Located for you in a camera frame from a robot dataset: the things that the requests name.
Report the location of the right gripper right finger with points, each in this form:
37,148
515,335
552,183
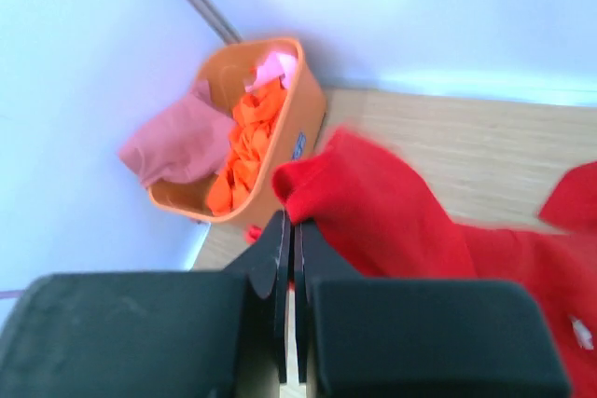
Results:
364,337

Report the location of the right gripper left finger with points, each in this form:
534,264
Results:
212,333

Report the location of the red t shirt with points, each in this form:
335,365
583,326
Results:
381,216

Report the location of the dusty pink t shirt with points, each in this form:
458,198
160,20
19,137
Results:
186,142

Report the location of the orange t shirt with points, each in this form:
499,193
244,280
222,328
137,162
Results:
256,115

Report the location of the orange plastic basket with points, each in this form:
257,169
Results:
227,70

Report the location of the light pink t shirt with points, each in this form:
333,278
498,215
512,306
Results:
277,65

